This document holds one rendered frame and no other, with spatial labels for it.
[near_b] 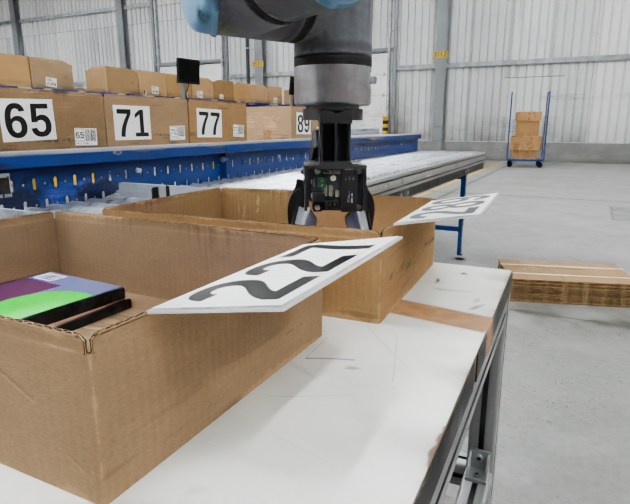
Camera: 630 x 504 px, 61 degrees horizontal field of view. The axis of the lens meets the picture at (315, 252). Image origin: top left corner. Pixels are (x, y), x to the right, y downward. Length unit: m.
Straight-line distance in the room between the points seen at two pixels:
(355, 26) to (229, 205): 0.44
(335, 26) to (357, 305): 0.30
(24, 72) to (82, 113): 5.51
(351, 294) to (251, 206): 0.40
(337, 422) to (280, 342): 0.10
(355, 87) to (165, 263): 0.29
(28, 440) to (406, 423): 0.24
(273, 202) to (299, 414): 0.55
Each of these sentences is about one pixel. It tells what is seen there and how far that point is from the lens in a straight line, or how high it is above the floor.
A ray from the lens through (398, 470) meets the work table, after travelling 0.36.
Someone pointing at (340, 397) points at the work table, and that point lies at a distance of 0.43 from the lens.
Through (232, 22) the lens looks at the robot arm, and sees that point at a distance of 0.56.
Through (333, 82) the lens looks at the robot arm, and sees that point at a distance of 0.61.
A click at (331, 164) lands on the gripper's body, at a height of 0.91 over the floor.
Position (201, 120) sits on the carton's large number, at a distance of 2.16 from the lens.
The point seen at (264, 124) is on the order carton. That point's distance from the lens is 2.84.
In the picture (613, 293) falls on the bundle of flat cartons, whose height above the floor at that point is 0.08.
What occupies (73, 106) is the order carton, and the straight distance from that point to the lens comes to 1.75.
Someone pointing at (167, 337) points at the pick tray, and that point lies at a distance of 0.34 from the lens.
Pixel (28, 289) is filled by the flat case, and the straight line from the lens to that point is 0.65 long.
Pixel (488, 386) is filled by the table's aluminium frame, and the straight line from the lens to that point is 0.85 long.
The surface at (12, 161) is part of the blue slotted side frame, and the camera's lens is 1.55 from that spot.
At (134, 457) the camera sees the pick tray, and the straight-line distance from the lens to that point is 0.35.
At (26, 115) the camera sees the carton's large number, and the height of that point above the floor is 0.98.
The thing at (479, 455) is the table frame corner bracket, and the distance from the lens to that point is 0.90.
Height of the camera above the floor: 0.95
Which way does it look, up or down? 13 degrees down
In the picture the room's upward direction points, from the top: straight up
